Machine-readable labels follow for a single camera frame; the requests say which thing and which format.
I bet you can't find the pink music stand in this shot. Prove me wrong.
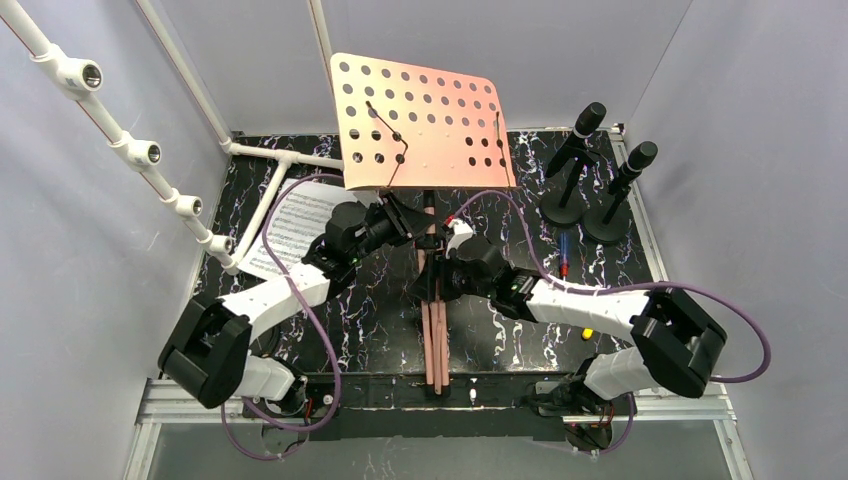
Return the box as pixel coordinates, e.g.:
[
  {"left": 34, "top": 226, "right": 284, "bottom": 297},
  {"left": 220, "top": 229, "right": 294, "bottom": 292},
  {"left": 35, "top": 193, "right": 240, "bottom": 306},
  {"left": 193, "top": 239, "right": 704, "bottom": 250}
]
[{"left": 330, "top": 52, "right": 516, "bottom": 396}]

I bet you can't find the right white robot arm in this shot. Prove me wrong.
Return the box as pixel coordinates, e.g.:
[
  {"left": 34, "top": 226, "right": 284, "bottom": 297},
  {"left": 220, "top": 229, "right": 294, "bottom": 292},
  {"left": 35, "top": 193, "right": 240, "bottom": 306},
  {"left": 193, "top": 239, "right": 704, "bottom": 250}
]
[{"left": 410, "top": 236, "right": 727, "bottom": 414}]

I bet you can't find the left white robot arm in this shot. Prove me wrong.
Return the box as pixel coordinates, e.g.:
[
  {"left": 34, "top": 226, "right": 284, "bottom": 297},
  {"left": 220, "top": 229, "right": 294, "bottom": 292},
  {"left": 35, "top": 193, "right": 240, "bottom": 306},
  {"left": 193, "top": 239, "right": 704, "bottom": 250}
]
[{"left": 157, "top": 193, "right": 435, "bottom": 409}]

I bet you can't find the blue red screwdriver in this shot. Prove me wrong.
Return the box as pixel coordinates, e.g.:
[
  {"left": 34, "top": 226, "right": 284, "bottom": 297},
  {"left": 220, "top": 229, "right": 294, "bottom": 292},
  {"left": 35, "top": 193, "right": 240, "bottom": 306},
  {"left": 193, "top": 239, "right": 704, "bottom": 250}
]
[{"left": 558, "top": 231, "right": 570, "bottom": 280}]

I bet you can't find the right black microphone on stand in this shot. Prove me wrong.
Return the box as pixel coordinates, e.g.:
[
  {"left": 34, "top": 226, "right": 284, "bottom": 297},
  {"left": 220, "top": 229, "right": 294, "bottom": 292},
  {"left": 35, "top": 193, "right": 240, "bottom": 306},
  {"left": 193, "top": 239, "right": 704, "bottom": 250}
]
[{"left": 581, "top": 141, "right": 658, "bottom": 245}]

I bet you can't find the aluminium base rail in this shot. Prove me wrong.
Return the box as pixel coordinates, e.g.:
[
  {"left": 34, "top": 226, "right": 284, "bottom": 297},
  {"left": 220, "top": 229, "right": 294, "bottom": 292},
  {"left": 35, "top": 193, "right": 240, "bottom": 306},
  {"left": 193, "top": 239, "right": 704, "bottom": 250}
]
[{"left": 124, "top": 372, "right": 752, "bottom": 479}]

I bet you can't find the white PVC pipe frame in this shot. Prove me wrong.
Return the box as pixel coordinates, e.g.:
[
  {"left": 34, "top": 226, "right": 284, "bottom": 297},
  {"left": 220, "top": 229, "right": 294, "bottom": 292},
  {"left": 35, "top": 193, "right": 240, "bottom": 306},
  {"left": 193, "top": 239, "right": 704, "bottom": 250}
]
[{"left": 0, "top": 0, "right": 346, "bottom": 277}]

